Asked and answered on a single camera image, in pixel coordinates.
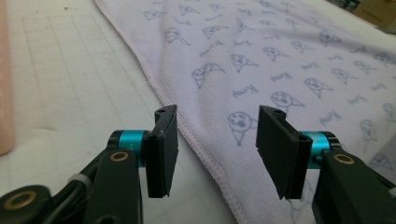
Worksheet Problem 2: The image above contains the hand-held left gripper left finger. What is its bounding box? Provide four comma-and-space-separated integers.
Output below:
107, 104, 180, 199

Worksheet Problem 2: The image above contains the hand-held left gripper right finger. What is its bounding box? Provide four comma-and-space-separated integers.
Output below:
255, 105, 342, 201

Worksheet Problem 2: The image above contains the lilac printed towel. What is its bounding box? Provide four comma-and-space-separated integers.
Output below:
92, 0, 396, 224

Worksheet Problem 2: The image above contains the white grid mat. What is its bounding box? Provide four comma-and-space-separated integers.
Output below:
0, 0, 396, 224

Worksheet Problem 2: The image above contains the brown cardboard box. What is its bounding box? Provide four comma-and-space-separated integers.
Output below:
354, 0, 396, 31

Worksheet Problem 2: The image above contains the thin wire with zip tie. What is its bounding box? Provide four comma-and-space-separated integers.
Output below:
43, 169, 94, 224

